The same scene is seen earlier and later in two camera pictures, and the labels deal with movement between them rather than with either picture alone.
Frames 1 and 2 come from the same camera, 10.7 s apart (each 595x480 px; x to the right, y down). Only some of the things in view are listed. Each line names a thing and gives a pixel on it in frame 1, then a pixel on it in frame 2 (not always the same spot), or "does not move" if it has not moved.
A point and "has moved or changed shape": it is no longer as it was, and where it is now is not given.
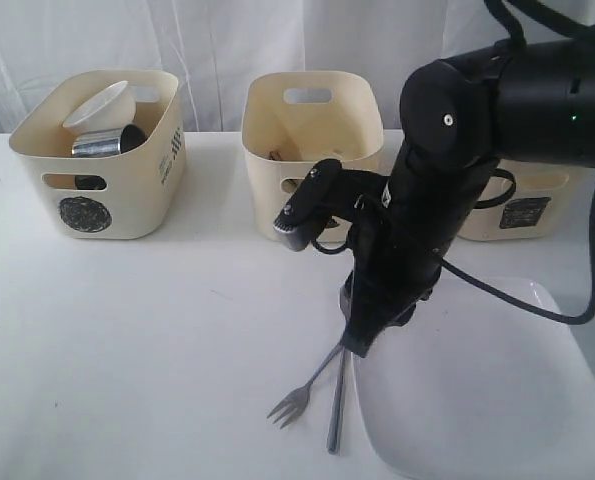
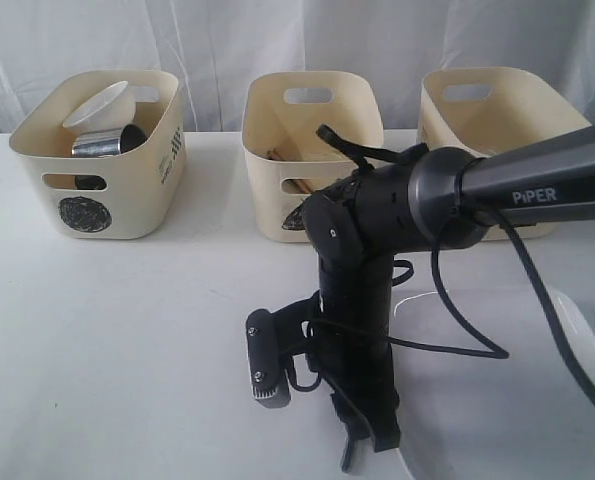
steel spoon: (337, 398) has moved or changed shape
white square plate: (475, 387) does not move
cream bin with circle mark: (131, 196) does not move
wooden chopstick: (290, 184) has moved or changed shape
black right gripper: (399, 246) → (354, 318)
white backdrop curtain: (25, 46) does not move
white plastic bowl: (111, 109) does not move
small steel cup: (131, 136) does not move
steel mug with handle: (104, 142) does not move
